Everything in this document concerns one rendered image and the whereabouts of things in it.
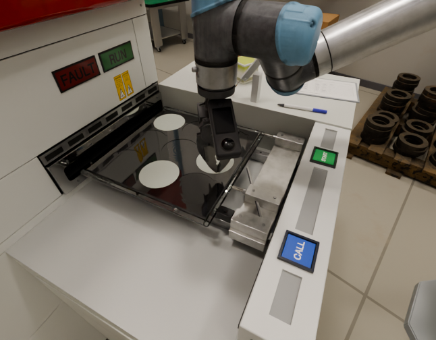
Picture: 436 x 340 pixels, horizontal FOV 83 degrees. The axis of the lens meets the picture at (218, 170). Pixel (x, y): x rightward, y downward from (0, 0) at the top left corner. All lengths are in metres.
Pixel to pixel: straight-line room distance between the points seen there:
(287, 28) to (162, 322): 0.52
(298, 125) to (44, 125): 0.64
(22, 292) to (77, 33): 0.64
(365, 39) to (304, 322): 0.44
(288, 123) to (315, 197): 0.30
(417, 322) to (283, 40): 0.54
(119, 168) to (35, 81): 0.25
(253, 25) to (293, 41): 0.06
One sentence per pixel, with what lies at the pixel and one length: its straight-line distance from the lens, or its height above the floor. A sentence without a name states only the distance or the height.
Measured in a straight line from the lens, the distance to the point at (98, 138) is 0.76.
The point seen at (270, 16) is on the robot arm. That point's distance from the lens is 0.39.
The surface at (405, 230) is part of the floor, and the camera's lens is 1.97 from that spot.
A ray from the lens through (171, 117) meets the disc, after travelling 0.84.
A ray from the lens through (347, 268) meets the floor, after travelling 1.63.
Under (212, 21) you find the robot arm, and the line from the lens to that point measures 0.41.
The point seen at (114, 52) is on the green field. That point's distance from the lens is 0.77.
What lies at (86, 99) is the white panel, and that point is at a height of 1.04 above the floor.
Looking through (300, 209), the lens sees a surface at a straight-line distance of 0.49.
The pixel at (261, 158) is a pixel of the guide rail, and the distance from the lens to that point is 0.77.
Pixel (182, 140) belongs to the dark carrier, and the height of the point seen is 0.90.
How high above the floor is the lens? 1.33
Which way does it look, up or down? 43 degrees down
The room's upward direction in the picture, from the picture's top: straight up
